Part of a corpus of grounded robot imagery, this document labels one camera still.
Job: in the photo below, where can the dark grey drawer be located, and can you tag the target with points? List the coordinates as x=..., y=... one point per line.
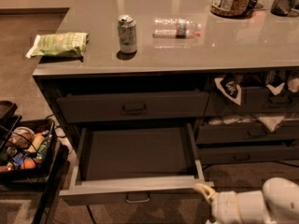
x=246, y=132
x=135, y=166
x=226, y=155
x=253, y=100
x=126, y=106

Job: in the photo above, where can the dark grey kitchen counter cabinet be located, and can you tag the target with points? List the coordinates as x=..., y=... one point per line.
x=248, y=48

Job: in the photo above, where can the black tray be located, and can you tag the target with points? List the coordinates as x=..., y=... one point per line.
x=7, y=110

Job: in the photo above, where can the green chip bag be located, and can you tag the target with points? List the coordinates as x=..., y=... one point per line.
x=67, y=45

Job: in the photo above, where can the white napkin in drawer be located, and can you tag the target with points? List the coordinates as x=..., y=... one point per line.
x=270, y=121

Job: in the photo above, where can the dark glass jar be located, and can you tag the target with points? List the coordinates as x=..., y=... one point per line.
x=282, y=7

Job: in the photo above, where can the silver green soda can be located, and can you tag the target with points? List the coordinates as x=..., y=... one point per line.
x=127, y=33

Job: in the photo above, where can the black white snack bag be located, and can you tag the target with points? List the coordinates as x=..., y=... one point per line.
x=229, y=88

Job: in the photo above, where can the clear plastic water bottle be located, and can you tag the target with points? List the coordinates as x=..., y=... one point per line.
x=175, y=28

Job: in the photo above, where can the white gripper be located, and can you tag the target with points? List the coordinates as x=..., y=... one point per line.
x=224, y=205

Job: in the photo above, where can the white black snack packet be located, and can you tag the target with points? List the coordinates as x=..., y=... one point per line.
x=275, y=81

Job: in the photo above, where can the black bin of groceries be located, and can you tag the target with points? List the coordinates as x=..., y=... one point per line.
x=27, y=149

